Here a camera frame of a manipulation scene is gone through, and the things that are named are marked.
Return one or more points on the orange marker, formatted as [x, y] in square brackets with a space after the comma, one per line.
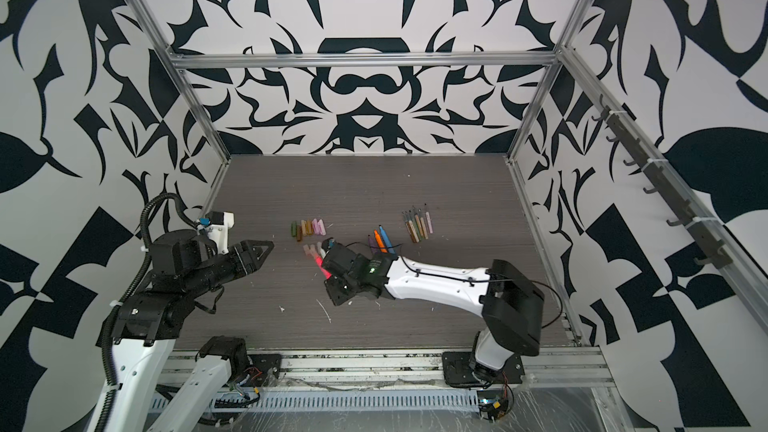
[380, 241]

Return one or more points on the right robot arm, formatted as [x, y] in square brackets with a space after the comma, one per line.
[510, 304]

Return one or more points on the white cable duct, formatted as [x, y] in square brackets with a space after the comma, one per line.
[281, 401]

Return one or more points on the purple marker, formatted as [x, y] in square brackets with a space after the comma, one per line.
[373, 244]

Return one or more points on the green pen tan cap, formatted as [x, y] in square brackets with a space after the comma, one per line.
[414, 225]

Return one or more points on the blue marker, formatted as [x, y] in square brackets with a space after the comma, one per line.
[386, 241]

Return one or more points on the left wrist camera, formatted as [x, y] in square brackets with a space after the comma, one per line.
[215, 225]

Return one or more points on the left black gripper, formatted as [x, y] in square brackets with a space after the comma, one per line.
[240, 261]

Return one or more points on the red marker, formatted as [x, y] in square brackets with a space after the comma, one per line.
[318, 260]

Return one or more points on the brown pen green cap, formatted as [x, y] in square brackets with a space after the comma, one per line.
[408, 228]

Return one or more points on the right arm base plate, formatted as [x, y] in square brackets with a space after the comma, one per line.
[460, 371]

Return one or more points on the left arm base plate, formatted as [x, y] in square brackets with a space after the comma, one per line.
[263, 369]

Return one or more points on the cream pen brown cap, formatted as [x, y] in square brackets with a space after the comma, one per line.
[409, 217]

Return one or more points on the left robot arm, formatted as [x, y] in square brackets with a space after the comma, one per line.
[142, 327]

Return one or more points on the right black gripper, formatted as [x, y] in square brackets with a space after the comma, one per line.
[332, 286]

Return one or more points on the tan pen ochre cap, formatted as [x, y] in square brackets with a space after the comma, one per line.
[423, 227]

